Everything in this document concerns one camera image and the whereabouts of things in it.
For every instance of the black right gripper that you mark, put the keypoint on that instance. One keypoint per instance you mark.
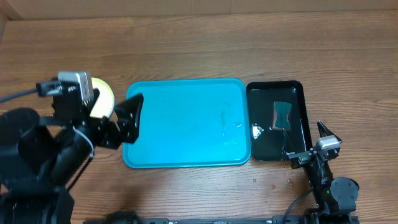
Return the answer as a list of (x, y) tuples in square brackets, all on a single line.
[(300, 157)]

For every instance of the teal serving tray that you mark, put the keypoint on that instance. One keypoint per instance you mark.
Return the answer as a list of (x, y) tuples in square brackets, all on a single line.
[(190, 123)]

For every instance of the black water tray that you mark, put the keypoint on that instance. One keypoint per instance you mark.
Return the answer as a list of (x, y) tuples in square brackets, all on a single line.
[(266, 142)]

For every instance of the yellow plate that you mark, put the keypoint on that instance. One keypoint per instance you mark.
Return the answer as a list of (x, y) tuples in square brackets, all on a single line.
[(105, 103)]

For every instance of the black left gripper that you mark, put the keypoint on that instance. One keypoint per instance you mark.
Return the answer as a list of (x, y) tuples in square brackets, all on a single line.
[(112, 137)]

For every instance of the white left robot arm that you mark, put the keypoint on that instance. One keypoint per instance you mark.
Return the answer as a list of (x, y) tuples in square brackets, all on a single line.
[(42, 157)]

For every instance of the green scrubbing sponge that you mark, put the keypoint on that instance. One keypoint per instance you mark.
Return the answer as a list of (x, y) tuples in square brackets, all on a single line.
[(281, 115)]

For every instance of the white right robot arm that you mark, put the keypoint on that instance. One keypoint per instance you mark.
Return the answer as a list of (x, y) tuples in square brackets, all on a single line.
[(335, 197)]

